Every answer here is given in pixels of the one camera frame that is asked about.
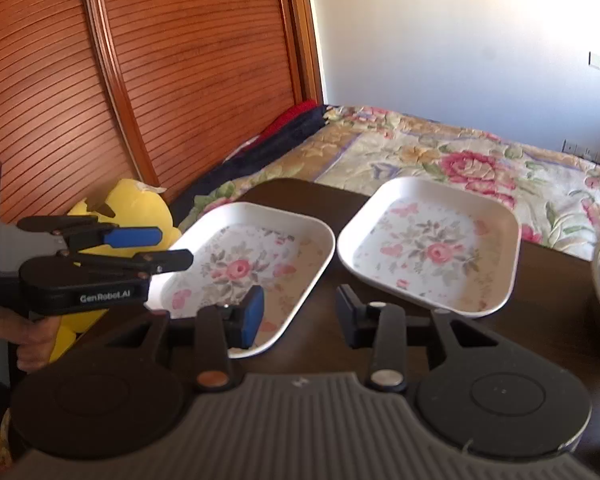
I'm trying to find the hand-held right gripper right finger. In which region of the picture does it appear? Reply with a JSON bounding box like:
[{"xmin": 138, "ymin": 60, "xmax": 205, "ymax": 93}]
[{"xmin": 335, "ymin": 284, "xmax": 501, "ymax": 394}]

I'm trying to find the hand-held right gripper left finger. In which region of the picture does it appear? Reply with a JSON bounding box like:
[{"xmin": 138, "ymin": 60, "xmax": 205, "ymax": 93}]
[{"xmin": 87, "ymin": 285, "xmax": 266, "ymax": 394}]

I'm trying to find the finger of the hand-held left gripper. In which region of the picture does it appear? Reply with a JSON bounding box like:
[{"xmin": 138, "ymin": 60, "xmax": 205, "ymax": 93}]
[
  {"xmin": 17, "ymin": 216, "xmax": 163, "ymax": 254},
  {"xmin": 55, "ymin": 249, "xmax": 195, "ymax": 282}
]

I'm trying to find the white floral square plate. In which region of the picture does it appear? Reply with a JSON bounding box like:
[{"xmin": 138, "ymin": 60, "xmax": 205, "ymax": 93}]
[
  {"xmin": 145, "ymin": 202, "xmax": 337, "ymax": 359},
  {"xmin": 337, "ymin": 176, "xmax": 523, "ymax": 319}
]

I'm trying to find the person's left hand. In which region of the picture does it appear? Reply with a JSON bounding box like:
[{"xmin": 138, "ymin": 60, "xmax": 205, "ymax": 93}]
[{"xmin": 0, "ymin": 305, "xmax": 63, "ymax": 374}]

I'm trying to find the yellow plush toy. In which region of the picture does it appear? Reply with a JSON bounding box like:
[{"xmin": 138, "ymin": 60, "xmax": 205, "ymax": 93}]
[{"xmin": 50, "ymin": 178, "xmax": 182, "ymax": 363}]

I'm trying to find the dark blue blanket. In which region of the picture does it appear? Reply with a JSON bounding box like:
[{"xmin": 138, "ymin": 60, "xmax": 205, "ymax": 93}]
[{"xmin": 170, "ymin": 105, "xmax": 342, "ymax": 222}]

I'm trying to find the person's floral clothing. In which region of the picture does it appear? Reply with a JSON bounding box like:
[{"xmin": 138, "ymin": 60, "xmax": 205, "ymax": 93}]
[{"xmin": 0, "ymin": 407, "xmax": 16, "ymax": 478}]

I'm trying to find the wooden slatted wardrobe door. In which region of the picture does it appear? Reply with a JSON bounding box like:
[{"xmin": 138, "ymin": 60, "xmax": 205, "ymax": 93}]
[{"xmin": 0, "ymin": 0, "xmax": 327, "ymax": 226}]

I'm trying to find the floral bedspread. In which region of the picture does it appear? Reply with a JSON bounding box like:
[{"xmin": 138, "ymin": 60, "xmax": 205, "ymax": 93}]
[{"xmin": 172, "ymin": 105, "xmax": 600, "ymax": 263}]

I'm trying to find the red knitted cloth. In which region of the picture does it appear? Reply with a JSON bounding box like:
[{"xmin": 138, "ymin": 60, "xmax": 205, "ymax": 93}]
[{"xmin": 252, "ymin": 100, "xmax": 322, "ymax": 149}]

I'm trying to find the row of wall sockets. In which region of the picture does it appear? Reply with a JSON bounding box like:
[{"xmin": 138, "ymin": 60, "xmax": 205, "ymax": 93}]
[{"xmin": 562, "ymin": 140, "xmax": 600, "ymax": 167}]

